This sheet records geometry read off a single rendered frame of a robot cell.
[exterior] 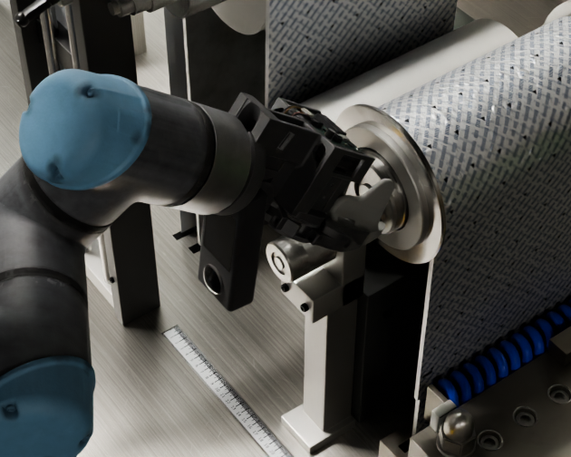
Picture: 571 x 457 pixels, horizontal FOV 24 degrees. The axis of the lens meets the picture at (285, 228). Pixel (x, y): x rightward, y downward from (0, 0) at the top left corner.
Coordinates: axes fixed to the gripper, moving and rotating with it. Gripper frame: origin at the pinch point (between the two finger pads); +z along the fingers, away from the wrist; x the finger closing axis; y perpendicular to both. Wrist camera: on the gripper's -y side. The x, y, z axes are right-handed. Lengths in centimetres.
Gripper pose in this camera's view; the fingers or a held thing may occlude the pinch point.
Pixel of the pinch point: (361, 224)
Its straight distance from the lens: 110.1
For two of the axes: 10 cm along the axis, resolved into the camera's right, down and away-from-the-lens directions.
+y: 5.2, -8.1, -2.8
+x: -5.9, -5.7, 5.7
